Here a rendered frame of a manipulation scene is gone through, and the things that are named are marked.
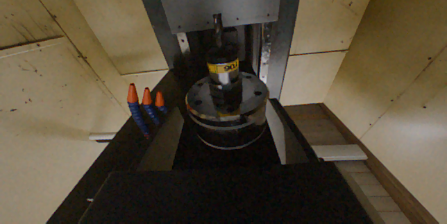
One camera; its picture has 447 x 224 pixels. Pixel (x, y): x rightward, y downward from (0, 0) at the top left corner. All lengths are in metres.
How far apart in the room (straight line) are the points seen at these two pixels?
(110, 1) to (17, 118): 0.82
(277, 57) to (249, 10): 0.29
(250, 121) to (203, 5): 0.53
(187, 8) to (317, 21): 0.93
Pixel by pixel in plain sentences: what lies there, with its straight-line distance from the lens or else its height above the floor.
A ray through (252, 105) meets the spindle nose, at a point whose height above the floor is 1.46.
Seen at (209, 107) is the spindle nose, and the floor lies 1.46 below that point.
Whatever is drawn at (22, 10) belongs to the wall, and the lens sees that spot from 1.25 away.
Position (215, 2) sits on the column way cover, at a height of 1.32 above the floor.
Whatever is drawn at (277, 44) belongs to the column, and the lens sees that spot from 0.73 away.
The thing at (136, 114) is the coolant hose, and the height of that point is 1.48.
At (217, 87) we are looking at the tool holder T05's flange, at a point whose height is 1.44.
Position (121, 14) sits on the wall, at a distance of 1.24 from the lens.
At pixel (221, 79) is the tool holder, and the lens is 0.19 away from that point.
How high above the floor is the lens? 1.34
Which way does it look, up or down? 37 degrees up
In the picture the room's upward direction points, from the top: 172 degrees clockwise
